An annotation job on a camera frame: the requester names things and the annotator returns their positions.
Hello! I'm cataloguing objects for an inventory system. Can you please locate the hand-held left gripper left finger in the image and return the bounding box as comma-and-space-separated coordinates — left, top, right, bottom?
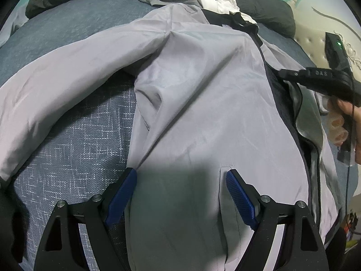
33, 167, 138, 271

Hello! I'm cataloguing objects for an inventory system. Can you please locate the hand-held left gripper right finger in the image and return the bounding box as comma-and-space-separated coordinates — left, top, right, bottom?
226, 168, 331, 271

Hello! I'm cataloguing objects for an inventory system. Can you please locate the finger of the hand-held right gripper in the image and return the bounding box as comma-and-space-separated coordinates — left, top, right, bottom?
278, 67, 311, 87

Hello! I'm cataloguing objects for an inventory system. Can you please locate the lilac jacket with black cuffs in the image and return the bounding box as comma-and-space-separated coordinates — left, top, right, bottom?
0, 2, 342, 271

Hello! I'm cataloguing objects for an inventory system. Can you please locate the person's right hand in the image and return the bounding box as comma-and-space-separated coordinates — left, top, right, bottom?
326, 95, 354, 147

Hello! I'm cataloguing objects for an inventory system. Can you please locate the cream tufted headboard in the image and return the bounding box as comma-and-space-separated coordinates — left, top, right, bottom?
286, 0, 361, 96

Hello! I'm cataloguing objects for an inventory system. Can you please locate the dark grey duvet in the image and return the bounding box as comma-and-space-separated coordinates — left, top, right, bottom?
25, 0, 296, 38

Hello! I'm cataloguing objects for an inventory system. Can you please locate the blue patterned bedspread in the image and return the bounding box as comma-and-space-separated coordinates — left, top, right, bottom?
0, 0, 311, 271

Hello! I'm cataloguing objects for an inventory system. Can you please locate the white paper tag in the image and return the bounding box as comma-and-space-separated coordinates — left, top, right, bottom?
347, 146, 357, 166

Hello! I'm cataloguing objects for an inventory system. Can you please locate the white jacket with black piping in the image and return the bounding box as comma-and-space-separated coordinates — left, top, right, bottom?
173, 0, 257, 24

